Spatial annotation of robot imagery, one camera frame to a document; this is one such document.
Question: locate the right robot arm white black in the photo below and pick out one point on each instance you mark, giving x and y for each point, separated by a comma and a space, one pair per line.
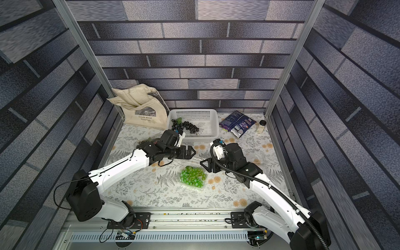
300, 228

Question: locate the beige canvas tote bag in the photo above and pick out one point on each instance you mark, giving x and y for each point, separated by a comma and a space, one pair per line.
142, 106

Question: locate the black grape bunch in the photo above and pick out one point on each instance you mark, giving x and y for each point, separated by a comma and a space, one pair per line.
179, 123

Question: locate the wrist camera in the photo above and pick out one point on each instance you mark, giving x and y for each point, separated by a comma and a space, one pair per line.
219, 149
181, 135

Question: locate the floral tablecloth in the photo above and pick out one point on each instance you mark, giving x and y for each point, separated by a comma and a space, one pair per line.
159, 185

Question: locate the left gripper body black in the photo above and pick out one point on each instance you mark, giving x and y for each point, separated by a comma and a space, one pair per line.
172, 152

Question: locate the aluminium frame post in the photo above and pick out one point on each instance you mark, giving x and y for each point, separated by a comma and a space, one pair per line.
83, 43
308, 24

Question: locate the green grape bunch front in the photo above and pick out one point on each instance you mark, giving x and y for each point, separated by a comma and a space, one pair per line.
186, 177

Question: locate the white plastic basket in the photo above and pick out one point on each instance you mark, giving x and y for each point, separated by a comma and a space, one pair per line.
200, 125

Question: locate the right aluminium frame post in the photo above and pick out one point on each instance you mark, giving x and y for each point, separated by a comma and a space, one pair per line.
308, 24

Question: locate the left aluminium frame post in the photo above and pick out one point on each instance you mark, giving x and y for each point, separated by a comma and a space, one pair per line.
83, 43

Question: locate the clear clamshell container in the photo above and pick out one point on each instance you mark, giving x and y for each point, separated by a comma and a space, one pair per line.
193, 176
152, 138

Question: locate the dark blue snack bag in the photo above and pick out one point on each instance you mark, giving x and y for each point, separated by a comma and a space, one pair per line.
237, 123

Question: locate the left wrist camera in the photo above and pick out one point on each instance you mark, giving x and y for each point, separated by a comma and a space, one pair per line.
181, 135

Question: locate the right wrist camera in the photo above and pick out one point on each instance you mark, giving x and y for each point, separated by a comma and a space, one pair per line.
219, 149

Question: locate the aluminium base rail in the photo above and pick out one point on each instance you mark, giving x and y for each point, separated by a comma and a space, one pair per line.
188, 226

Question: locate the small black-capped bottle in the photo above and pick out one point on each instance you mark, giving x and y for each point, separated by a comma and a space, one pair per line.
261, 126

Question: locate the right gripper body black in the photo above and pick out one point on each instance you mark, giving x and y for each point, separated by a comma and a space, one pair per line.
213, 164

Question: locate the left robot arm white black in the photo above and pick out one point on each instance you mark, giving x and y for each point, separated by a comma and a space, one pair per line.
85, 193

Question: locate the green grape bunch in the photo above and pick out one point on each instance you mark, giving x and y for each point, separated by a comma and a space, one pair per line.
199, 178
186, 177

